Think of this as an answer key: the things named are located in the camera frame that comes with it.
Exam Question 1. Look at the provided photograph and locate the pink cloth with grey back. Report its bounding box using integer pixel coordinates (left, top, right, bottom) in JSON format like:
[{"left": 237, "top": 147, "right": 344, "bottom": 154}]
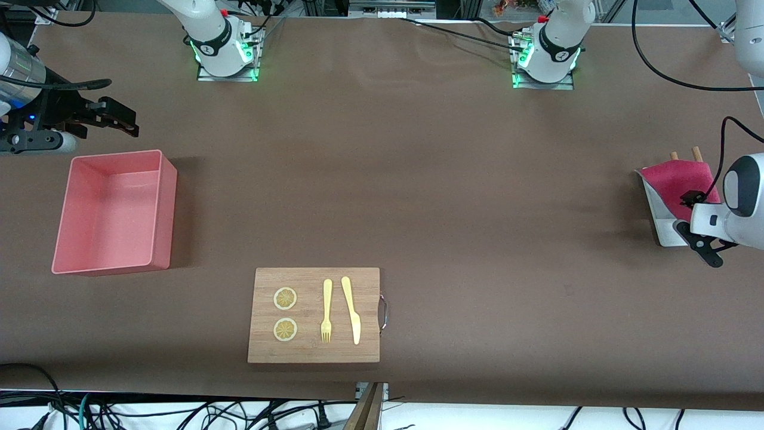
[{"left": 636, "top": 160, "right": 714, "bottom": 223}]

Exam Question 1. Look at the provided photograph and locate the white rectangular tray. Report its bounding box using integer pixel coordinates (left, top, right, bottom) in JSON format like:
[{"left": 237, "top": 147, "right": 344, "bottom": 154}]
[{"left": 641, "top": 170, "right": 694, "bottom": 247}]

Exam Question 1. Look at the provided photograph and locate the pink plastic bin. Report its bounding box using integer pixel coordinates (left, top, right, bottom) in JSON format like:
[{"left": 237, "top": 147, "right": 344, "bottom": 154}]
[{"left": 51, "top": 149, "right": 178, "bottom": 277}]

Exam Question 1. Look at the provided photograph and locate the yellow plastic fork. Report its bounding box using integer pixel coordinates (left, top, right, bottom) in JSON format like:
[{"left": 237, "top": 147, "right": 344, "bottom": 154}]
[{"left": 321, "top": 279, "right": 334, "bottom": 344}]

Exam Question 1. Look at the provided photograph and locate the grey power strip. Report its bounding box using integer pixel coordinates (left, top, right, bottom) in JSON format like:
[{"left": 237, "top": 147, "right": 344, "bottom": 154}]
[{"left": 349, "top": 0, "right": 438, "bottom": 19}]

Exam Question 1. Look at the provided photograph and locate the yellow plastic knife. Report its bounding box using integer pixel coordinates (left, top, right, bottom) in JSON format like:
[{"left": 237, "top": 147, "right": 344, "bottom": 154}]
[{"left": 341, "top": 276, "right": 362, "bottom": 346}]

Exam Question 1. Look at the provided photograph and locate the wooden cutting board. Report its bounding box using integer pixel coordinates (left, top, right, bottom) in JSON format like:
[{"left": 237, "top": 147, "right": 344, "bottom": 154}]
[{"left": 247, "top": 267, "right": 389, "bottom": 364}]

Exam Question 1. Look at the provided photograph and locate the wooden plank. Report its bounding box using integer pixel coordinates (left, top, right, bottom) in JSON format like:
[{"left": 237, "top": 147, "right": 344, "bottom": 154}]
[{"left": 343, "top": 382, "right": 384, "bottom": 430}]

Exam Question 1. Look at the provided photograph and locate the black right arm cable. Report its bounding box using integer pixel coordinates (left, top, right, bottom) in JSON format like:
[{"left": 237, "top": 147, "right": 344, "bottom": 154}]
[{"left": 21, "top": 76, "right": 113, "bottom": 91}]

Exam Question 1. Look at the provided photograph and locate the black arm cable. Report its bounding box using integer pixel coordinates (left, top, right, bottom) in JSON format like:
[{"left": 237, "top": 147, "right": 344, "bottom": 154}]
[
  {"left": 21, "top": 76, "right": 113, "bottom": 91},
  {"left": 631, "top": 0, "right": 764, "bottom": 205}
]

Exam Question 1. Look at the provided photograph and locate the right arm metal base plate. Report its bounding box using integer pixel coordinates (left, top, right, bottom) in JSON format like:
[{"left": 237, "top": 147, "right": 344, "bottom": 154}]
[{"left": 196, "top": 23, "right": 260, "bottom": 83}]

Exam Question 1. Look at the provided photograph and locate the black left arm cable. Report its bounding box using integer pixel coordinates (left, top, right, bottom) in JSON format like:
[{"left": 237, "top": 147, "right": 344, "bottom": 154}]
[{"left": 631, "top": 0, "right": 764, "bottom": 205}]

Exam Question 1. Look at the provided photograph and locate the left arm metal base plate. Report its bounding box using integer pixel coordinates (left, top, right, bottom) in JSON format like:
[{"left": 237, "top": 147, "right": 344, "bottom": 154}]
[{"left": 511, "top": 31, "right": 575, "bottom": 91}]

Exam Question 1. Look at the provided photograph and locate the black floor cable loop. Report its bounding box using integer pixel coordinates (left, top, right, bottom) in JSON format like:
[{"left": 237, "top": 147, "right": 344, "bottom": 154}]
[{"left": 0, "top": 363, "right": 67, "bottom": 430}]

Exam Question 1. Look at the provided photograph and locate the black cable across table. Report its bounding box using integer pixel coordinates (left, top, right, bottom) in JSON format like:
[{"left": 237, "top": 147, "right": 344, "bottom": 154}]
[{"left": 397, "top": 17, "right": 519, "bottom": 50}]

